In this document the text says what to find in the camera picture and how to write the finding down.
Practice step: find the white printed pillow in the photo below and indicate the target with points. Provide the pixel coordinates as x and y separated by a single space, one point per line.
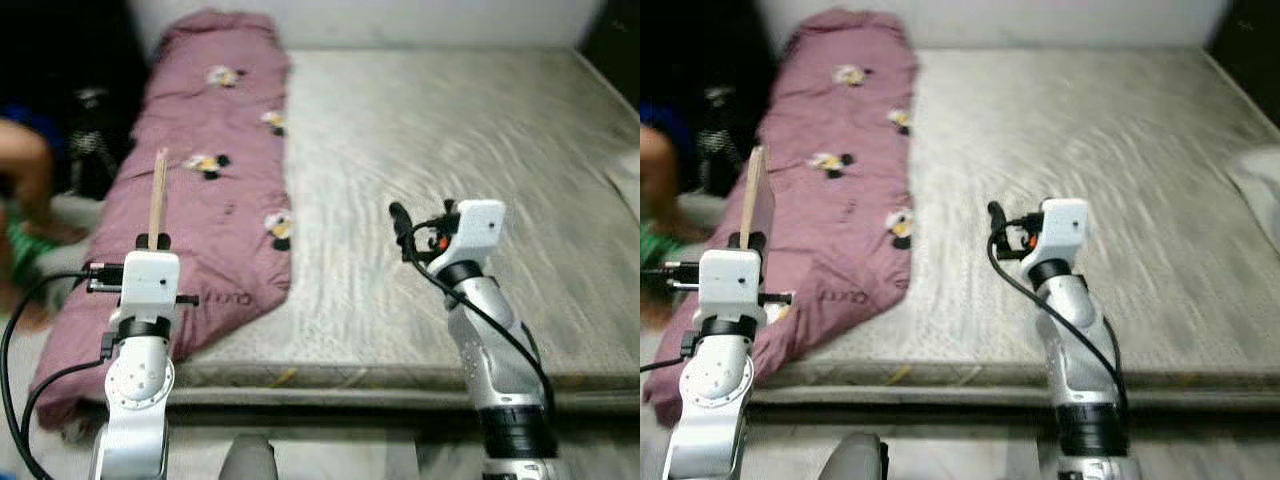
1260 190

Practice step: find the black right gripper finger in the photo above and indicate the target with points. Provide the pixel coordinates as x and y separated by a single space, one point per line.
997 215
400 220

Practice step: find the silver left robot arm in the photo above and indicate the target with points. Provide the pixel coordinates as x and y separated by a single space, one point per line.
715 390
135 390

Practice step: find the seated person in shorts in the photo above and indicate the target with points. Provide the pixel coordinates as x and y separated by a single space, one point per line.
25 165
660 170

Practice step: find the grey left robot leg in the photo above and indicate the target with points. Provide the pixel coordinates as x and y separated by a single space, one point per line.
855 460
248 460

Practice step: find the white quilted mattress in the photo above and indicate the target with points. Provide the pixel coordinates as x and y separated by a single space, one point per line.
450 130
1080 130

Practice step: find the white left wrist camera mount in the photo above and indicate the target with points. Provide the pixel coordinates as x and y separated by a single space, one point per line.
730 282
150 285

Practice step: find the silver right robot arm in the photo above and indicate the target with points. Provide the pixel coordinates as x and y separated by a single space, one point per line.
490 350
1080 340

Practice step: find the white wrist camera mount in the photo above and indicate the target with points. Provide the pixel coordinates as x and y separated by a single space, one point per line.
478 225
730 282
1065 225
150 285

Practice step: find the black bag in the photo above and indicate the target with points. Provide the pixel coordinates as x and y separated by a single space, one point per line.
92 150
720 145

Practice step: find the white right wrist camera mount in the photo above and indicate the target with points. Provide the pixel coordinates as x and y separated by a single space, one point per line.
1065 225
478 225

